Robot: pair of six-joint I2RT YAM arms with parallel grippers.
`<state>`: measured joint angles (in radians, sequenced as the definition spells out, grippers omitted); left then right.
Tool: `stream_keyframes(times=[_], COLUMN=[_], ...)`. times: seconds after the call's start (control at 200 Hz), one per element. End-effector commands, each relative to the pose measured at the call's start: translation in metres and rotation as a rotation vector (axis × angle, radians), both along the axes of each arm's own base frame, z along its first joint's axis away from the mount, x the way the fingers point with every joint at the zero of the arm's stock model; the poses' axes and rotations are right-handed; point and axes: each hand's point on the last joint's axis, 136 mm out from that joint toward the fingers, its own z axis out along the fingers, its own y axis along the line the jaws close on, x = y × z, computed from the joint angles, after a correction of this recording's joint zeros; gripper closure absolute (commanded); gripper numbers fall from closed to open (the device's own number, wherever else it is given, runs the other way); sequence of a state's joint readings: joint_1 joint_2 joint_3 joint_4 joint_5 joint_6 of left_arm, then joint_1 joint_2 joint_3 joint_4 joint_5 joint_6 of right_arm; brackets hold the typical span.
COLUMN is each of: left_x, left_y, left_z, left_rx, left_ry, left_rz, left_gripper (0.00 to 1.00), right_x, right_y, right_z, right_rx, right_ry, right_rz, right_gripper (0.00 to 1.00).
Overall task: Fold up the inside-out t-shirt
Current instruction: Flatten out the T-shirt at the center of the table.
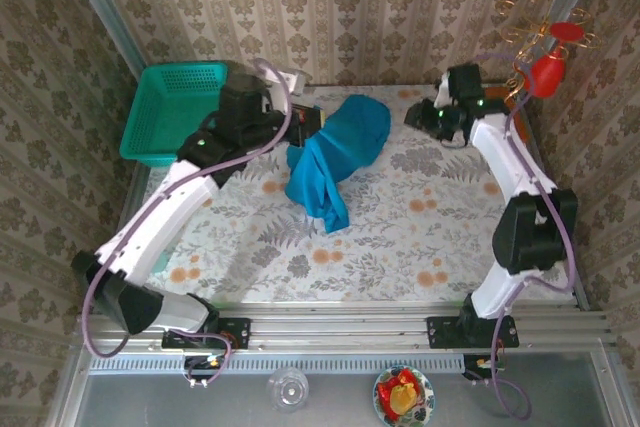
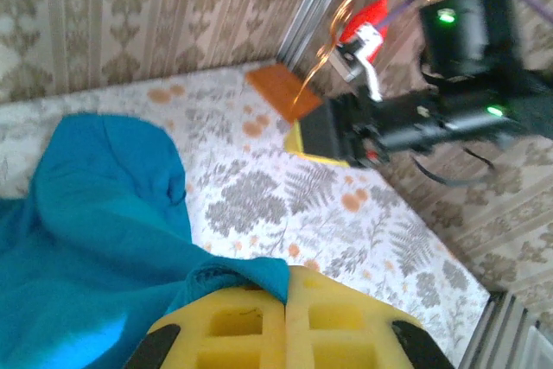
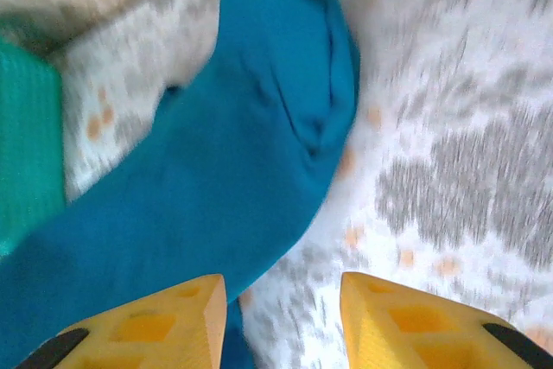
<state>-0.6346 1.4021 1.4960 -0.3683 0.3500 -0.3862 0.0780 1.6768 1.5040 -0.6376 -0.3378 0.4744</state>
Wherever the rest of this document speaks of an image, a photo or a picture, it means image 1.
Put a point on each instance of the blue t-shirt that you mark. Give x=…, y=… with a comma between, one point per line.
x=345, y=137

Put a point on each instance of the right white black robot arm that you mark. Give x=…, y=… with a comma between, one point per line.
x=500, y=157

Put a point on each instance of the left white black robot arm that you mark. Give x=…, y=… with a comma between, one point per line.
x=160, y=217

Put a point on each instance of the orange wooden stand base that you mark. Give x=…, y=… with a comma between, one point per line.
x=523, y=128

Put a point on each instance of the teal plastic basket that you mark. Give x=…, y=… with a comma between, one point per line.
x=165, y=112

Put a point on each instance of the red wine glass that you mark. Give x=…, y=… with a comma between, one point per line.
x=545, y=74

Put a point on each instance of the floral table cover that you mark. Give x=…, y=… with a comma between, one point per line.
x=400, y=247

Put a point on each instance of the black connector box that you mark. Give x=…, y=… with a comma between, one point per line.
x=200, y=364
x=475, y=364

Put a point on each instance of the clear glass cup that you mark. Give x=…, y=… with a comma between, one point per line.
x=287, y=389

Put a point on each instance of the red foil wrapper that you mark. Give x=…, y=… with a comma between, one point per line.
x=385, y=389

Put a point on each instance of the floral patterned plate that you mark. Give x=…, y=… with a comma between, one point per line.
x=425, y=399

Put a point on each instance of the aluminium frame rail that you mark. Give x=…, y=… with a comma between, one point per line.
x=340, y=332

